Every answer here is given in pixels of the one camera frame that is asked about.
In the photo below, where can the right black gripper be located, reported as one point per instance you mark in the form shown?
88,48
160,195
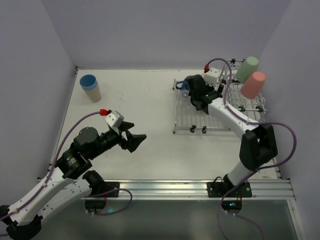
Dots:
195,89

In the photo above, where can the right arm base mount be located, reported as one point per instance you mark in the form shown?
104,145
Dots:
219,187

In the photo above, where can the metal wire dish rack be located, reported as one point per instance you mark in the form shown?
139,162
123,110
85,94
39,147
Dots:
190,120

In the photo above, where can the beige plastic cup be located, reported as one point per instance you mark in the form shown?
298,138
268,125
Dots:
94,94

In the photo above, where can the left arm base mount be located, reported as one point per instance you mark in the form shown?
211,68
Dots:
98,205

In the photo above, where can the light blue plastic cup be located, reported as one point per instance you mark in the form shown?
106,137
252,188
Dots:
88,82

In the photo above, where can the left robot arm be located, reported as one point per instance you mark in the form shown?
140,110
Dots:
69,179

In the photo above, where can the aluminium mounting rail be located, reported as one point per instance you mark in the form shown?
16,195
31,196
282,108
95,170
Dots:
270,189

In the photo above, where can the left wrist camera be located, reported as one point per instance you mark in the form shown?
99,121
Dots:
114,119

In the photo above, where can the green plastic cup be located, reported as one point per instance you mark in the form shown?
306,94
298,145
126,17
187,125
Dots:
249,66

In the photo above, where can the clear drinking glass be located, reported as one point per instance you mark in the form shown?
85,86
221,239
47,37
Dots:
183,97

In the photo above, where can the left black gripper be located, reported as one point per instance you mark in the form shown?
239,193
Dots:
123,139

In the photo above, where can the dark blue ceramic mug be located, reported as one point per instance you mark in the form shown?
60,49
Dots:
181,85

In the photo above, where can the pink plastic cup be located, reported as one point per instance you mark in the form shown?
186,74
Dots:
253,85

